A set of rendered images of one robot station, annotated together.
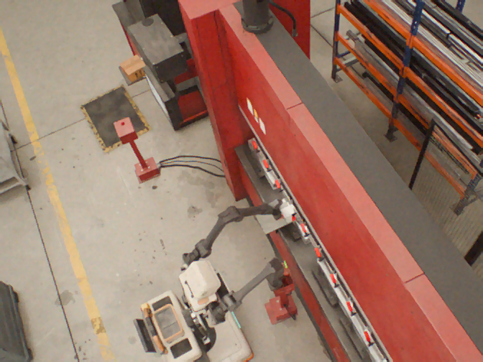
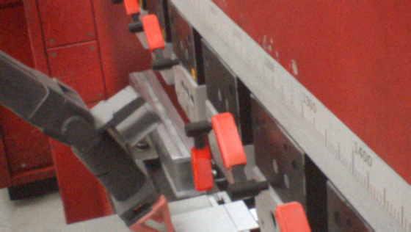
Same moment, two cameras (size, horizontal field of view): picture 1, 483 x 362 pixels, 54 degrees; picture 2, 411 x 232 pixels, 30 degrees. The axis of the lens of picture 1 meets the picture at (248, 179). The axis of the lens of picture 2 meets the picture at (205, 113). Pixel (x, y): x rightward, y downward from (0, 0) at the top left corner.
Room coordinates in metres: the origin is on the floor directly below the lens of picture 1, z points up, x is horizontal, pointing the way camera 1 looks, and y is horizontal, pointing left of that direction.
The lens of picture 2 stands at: (0.69, -0.31, 1.65)
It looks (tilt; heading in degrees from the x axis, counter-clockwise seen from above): 24 degrees down; 2
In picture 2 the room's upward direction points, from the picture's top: 6 degrees counter-clockwise
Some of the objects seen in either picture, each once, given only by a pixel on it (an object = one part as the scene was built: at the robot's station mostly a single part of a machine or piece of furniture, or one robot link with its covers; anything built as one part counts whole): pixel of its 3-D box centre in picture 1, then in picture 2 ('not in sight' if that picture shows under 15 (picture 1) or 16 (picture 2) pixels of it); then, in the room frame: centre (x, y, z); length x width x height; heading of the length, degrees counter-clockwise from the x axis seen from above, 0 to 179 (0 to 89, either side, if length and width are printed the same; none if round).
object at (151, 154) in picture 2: (255, 164); (135, 136); (2.30, -0.08, 0.89); 0.30 x 0.05 x 0.03; 15
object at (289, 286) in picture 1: (279, 278); not in sight; (1.32, -0.09, 0.75); 0.20 x 0.16 x 0.18; 10
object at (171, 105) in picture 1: (164, 96); not in sight; (2.76, 0.54, 1.42); 0.45 x 0.12 x 0.36; 20
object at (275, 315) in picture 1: (280, 307); not in sight; (1.31, -0.06, 0.06); 0.25 x 0.20 x 0.12; 100
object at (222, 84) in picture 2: (303, 211); (252, 112); (1.57, -0.34, 1.26); 0.15 x 0.09 x 0.17; 15
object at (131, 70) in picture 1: (133, 67); not in sight; (3.61, 0.89, 1.04); 0.30 x 0.26 x 0.12; 18
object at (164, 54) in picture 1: (168, 79); not in sight; (2.83, 0.47, 1.53); 0.51 x 0.25 x 0.85; 20
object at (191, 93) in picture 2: (290, 189); (210, 61); (1.76, -0.29, 1.26); 0.15 x 0.09 x 0.17; 15
